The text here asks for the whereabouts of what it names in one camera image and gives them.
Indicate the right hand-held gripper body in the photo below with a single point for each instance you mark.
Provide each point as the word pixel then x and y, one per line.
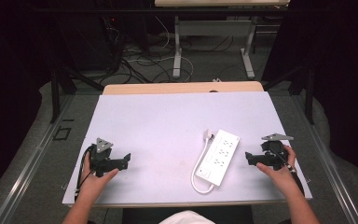
pixel 278 154

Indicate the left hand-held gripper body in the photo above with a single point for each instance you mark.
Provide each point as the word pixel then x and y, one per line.
pixel 99 158

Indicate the person's right hand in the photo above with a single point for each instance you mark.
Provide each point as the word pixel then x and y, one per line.
pixel 282 179

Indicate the person's left hand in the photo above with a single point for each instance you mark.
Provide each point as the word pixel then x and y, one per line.
pixel 91 185

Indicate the white power strip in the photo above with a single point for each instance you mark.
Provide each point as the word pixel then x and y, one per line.
pixel 219 157

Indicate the white table mat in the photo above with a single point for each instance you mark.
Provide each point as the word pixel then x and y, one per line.
pixel 161 133

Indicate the person's dark trousers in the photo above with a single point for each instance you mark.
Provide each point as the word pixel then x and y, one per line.
pixel 230 214

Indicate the black metal stand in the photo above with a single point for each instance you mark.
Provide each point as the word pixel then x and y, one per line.
pixel 56 93
pixel 309 93

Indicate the person's white shirt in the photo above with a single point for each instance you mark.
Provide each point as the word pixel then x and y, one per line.
pixel 186 217

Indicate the wooden table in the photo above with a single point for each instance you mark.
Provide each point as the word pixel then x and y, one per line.
pixel 180 87

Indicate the dark curtain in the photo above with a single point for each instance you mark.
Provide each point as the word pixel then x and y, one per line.
pixel 12 77
pixel 338 71

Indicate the black computer tower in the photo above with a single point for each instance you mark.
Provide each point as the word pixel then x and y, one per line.
pixel 87 40

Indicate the white desk with metal legs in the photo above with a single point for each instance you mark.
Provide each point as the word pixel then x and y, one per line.
pixel 214 28

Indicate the aluminium floor rail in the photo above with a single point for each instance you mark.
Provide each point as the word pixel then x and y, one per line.
pixel 31 158
pixel 329 158

